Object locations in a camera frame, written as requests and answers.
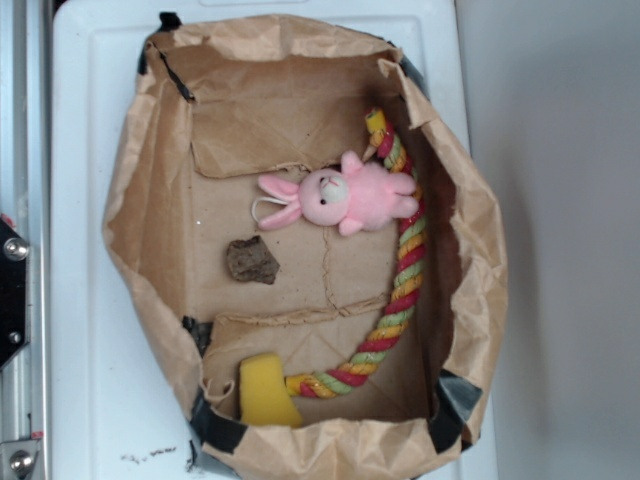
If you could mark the black metal bracket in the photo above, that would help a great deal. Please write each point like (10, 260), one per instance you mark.
(15, 253)

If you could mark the brown paper bag bin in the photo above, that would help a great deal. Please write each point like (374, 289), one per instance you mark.
(219, 103)

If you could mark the brown rock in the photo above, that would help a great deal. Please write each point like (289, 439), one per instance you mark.
(251, 260)

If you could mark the multicolour twisted rope toy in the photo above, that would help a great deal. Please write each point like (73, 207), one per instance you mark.
(387, 150)

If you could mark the pink plush bunny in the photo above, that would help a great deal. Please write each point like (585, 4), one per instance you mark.
(361, 196)

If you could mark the yellow sponge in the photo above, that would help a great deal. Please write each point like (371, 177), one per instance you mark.
(264, 399)

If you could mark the aluminium frame rail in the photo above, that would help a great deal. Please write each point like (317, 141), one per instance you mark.
(25, 148)

